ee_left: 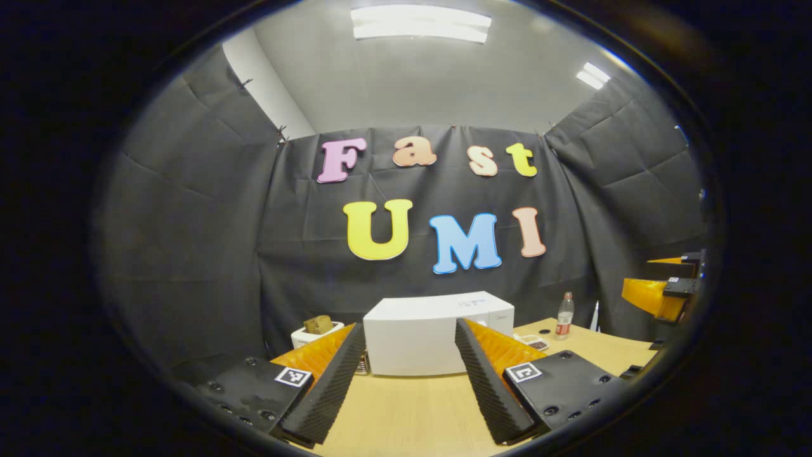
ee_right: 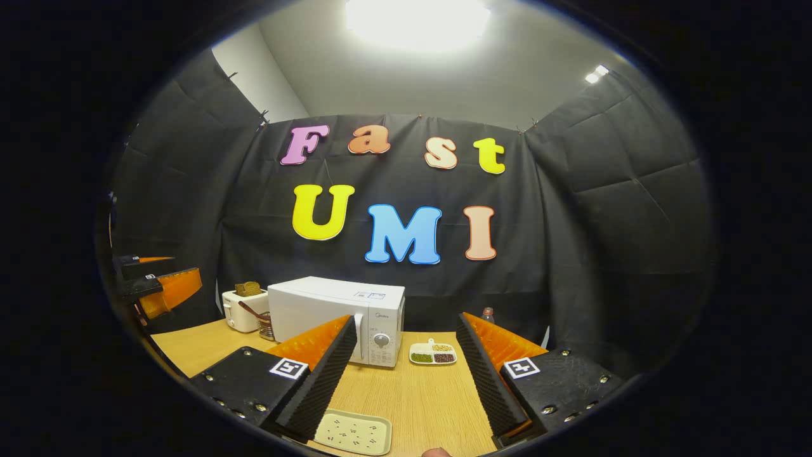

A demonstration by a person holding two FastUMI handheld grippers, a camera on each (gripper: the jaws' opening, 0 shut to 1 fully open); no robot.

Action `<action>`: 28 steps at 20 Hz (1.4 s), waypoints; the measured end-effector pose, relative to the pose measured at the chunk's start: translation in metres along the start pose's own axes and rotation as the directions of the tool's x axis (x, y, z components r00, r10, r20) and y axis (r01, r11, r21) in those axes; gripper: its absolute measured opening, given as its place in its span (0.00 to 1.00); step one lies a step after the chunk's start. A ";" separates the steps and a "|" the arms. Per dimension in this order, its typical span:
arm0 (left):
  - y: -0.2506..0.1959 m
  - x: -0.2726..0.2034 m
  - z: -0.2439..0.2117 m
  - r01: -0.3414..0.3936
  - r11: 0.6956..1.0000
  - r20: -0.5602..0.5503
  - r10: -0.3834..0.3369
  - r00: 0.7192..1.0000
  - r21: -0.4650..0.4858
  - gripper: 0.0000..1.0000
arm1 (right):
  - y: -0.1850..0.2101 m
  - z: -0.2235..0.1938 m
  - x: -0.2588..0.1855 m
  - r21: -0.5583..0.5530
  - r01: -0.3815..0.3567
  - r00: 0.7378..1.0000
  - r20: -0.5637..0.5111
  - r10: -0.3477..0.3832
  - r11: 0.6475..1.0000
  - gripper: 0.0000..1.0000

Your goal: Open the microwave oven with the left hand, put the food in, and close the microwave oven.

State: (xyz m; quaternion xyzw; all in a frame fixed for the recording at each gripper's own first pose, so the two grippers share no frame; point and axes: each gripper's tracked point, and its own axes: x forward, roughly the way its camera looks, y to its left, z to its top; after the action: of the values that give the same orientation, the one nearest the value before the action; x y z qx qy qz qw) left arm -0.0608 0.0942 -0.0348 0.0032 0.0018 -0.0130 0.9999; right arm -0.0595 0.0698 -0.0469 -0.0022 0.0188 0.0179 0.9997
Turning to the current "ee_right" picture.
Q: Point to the large ceiling light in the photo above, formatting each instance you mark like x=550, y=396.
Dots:
x=419, y=22

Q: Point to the cream speckled tray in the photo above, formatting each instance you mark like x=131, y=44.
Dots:
x=352, y=431

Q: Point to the white divided bean dish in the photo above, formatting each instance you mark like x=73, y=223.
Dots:
x=432, y=354

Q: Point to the white toaster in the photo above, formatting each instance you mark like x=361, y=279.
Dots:
x=238, y=317

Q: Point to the small ceiling light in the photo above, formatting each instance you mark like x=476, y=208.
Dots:
x=596, y=74

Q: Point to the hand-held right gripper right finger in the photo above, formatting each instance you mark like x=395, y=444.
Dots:
x=491, y=381

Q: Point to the white microwave oven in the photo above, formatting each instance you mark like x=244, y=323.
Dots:
x=317, y=304

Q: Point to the brown wooden spoon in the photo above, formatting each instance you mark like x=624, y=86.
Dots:
x=250, y=310

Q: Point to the red label bottle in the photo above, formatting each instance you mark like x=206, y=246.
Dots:
x=487, y=315

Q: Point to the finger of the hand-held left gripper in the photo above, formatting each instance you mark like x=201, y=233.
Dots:
x=174, y=289
x=143, y=266

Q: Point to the brown bread slice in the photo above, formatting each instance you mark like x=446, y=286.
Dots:
x=247, y=289

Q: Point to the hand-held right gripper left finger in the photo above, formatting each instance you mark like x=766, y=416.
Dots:
x=320, y=387

